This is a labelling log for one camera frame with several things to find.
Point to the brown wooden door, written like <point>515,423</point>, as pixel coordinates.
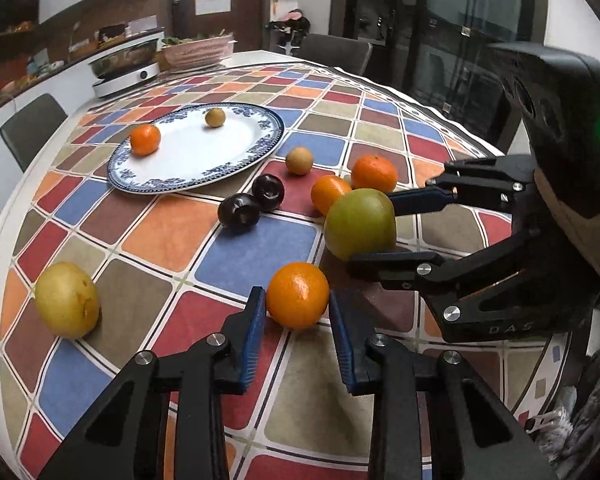
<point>250,5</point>

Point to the steel cooking pan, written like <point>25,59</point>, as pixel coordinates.
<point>125,57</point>

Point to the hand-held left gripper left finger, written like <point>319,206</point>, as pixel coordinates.
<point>255,330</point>

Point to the pile of clothes on stool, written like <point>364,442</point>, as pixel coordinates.
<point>290,27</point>

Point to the white induction cooker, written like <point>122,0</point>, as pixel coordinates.
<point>130,84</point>

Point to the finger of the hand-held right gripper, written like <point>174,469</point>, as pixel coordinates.
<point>395,267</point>
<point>420,201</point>

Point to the yellow pear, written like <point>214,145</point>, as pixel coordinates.
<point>67,300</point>

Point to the white sideboard cabinet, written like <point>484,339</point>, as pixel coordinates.
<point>55,85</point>

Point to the grey dining chair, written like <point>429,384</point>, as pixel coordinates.
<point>335,52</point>
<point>32,127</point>

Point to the colourful checkered tablecloth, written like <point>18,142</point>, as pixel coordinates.
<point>170,225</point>

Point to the blue patterned white plate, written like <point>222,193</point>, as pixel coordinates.
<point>205,152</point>

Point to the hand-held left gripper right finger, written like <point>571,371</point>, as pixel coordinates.
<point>341,340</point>

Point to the green leafy vegetables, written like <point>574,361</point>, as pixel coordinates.
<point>190,38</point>

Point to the orange mandarin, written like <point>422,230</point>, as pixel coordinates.
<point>375,172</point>
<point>145,140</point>
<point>327,192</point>
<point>297,295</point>

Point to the dark glass sliding door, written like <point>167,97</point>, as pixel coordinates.
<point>430,25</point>

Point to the small brown round fruit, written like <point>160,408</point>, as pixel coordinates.
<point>300,160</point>
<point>214,117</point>

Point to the pink plastic basket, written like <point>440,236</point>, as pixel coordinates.
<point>195,55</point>

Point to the green apple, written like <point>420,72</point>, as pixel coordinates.
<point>357,225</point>

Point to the dark purple plum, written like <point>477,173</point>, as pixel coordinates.
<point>237,211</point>
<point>268,190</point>

